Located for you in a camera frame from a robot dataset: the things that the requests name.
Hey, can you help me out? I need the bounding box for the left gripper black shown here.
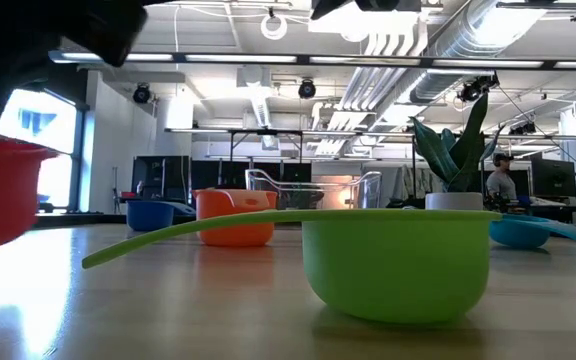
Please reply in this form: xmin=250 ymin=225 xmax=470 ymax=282
xmin=0 ymin=0 xmax=148 ymax=150

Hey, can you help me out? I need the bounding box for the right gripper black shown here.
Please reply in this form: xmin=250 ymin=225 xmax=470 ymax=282
xmin=310 ymin=0 xmax=422 ymax=20

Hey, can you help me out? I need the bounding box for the red measuring cup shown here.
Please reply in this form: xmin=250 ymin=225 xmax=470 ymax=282
xmin=0 ymin=138 xmax=60 ymax=254

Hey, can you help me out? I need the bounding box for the blue measuring cup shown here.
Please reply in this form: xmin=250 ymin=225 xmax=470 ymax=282
xmin=126 ymin=199 xmax=197 ymax=233

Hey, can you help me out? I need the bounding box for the orange measuring cup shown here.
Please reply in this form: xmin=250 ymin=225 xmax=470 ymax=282
xmin=191 ymin=187 xmax=279 ymax=248

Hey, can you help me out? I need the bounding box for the green measuring cup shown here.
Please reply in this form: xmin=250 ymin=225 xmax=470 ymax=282
xmin=81 ymin=207 xmax=503 ymax=325

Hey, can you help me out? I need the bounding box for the teal measuring cup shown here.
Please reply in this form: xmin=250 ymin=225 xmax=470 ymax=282
xmin=488 ymin=213 xmax=576 ymax=258

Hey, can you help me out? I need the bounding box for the clear plastic basket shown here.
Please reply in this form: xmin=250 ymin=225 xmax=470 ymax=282
xmin=245 ymin=168 xmax=383 ymax=211

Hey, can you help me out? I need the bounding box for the bright large window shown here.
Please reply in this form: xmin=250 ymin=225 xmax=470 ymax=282
xmin=0 ymin=87 xmax=82 ymax=214

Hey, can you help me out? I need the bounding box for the long ceiling light bar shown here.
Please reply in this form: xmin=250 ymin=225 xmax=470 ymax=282
xmin=47 ymin=49 xmax=576 ymax=70

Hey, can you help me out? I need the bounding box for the green leafy plant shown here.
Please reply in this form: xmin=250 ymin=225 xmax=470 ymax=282
xmin=410 ymin=92 xmax=504 ymax=196

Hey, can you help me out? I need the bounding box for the white plant pot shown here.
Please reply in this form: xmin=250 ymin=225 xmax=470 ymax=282
xmin=424 ymin=191 xmax=484 ymax=211

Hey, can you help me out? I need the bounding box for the person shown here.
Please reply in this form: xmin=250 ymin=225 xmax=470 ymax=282
xmin=485 ymin=152 xmax=519 ymax=201

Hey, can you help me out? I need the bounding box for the black computer monitor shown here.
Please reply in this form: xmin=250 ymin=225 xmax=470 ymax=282
xmin=531 ymin=158 xmax=576 ymax=199

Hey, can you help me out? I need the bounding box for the white hanging ring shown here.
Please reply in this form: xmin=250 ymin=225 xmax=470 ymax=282
xmin=260 ymin=13 xmax=289 ymax=41

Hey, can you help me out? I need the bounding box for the black round ceiling camera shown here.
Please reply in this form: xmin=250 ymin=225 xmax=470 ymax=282
xmin=132 ymin=83 xmax=152 ymax=105
xmin=297 ymin=78 xmax=318 ymax=100

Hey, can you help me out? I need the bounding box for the black background table frame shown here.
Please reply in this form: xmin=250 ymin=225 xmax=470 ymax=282
xmin=228 ymin=128 xmax=305 ymax=164

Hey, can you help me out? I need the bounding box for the silver ceiling duct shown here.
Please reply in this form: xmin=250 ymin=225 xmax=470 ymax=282
xmin=410 ymin=0 xmax=549 ymax=104

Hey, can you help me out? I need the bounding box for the black ceiling camera cluster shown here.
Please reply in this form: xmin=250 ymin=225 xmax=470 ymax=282
xmin=457 ymin=73 xmax=500 ymax=104

